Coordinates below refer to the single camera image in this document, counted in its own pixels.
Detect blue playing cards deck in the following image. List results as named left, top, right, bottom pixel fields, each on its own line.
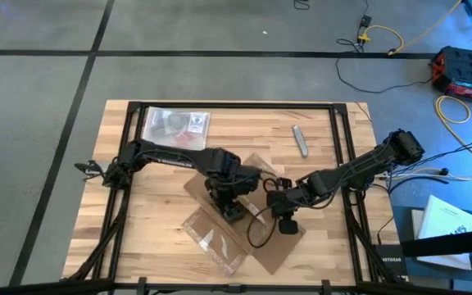
left=188, top=115, right=207, bottom=134

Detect clear plastic zip pouch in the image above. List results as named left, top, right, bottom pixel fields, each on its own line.
left=141, top=106, right=212, bottom=152

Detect red and black tool case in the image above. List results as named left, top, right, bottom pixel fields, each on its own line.
left=431, top=45, right=472, bottom=104

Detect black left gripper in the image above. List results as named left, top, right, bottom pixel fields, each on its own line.
left=203, top=162, right=262, bottom=225

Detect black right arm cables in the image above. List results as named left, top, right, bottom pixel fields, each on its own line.
left=383, top=137, right=472, bottom=193

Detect brown taped cardboard box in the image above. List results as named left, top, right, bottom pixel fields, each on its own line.
left=181, top=152, right=306, bottom=276

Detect coiled yellow floor cable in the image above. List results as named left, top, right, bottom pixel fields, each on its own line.
left=435, top=95, right=472, bottom=182

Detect grey utility knife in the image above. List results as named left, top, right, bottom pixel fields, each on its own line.
left=292, top=125, right=310, bottom=159

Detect black Netgear box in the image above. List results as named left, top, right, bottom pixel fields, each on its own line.
left=374, top=244, right=408, bottom=276

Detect white book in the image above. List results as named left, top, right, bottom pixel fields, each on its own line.
left=411, top=195, right=472, bottom=271

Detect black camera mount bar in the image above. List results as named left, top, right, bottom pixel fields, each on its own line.
left=399, top=226, right=472, bottom=260

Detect black floor cable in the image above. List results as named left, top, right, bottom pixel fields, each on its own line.
left=336, top=39, right=433, bottom=94

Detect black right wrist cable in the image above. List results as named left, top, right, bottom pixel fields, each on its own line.
left=246, top=175, right=281, bottom=249

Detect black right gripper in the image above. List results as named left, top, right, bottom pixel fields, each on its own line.
left=265, top=176, right=315, bottom=236

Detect dark blue side table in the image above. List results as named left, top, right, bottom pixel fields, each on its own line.
left=387, top=179, right=472, bottom=295

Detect yellow floor cable with plug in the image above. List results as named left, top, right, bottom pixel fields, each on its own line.
left=357, top=0, right=465, bottom=57

